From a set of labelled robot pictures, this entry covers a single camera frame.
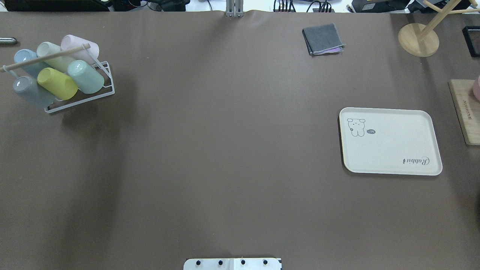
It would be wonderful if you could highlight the cream rabbit serving tray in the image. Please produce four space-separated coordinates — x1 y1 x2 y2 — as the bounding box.
339 107 443 176

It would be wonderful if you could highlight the mint green plastic cup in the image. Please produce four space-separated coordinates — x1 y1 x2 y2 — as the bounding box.
67 60 105 94

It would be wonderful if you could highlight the yellow plastic cup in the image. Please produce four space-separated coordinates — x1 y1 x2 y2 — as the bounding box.
37 67 78 100

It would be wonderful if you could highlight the cream plastic cup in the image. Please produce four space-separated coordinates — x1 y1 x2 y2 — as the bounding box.
36 42 76 73

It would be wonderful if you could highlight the pink plastic cup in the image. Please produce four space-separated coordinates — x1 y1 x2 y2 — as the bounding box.
60 34 100 65

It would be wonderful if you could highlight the light blue plastic cup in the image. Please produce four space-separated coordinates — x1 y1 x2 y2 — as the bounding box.
14 48 51 79

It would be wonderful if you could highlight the grey plastic cup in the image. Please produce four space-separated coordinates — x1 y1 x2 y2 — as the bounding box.
13 76 56 109

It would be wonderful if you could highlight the black glass holder tray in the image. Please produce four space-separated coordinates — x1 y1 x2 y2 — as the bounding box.
462 26 480 58

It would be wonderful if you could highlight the folded grey cloth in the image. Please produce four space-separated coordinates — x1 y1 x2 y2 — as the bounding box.
302 23 345 56

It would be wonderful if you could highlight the wooden mug tree stand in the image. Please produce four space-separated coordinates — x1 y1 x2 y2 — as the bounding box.
398 0 480 57

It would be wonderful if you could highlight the wooden cutting board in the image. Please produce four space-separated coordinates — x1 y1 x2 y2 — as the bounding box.
448 79 480 146

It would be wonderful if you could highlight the pink bowl with ice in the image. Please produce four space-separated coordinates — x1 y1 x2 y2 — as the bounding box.
472 76 480 102

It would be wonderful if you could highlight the metal cylinder brush tool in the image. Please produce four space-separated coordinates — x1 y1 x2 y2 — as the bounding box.
0 37 18 45

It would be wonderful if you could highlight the aluminium frame post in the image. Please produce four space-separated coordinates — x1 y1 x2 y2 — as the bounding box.
226 0 245 18

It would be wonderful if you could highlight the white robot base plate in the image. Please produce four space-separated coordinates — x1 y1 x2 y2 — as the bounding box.
183 258 282 270

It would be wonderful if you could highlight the white wire cup rack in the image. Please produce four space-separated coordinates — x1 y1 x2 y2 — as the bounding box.
1 44 115 114

